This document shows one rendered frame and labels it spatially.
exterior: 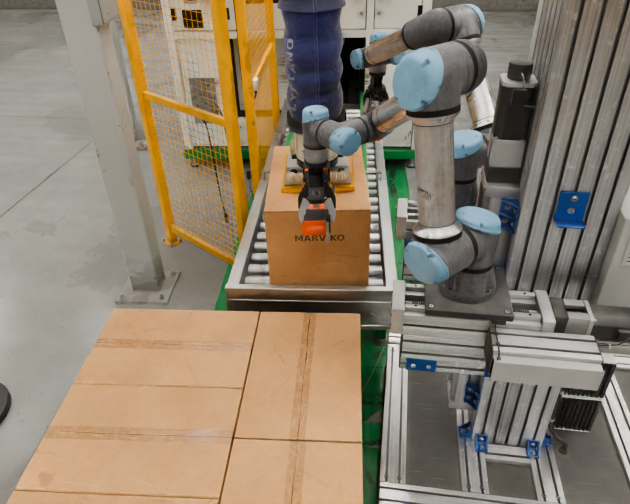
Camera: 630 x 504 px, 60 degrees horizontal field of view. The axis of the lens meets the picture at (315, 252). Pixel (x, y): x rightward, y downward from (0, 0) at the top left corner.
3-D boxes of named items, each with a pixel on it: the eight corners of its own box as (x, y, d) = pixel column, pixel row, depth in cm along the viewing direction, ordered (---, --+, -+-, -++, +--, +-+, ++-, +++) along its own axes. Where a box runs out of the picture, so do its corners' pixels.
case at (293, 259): (279, 220, 275) (274, 145, 253) (358, 218, 275) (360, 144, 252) (271, 295, 226) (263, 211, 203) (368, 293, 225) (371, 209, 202)
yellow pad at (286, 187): (285, 156, 242) (284, 146, 239) (307, 156, 242) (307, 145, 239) (280, 193, 214) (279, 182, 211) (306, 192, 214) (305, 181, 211)
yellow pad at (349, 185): (328, 155, 242) (327, 144, 239) (350, 154, 241) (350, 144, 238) (329, 192, 213) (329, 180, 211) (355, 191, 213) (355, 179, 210)
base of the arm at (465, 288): (491, 271, 154) (497, 242, 149) (498, 306, 142) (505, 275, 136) (437, 268, 156) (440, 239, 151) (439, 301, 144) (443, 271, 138)
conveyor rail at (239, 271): (286, 122, 425) (284, 98, 414) (292, 122, 425) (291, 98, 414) (231, 321, 235) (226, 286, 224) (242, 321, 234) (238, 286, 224)
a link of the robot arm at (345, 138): (372, 123, 146) (346, 112, 154) (340, 134, 141) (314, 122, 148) (371, 150, 151) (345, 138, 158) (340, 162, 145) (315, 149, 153)
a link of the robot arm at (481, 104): (469, 172, 188) (424, 17, 185) (501, 162, 194) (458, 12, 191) (493, 164, 177) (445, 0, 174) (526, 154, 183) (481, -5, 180)
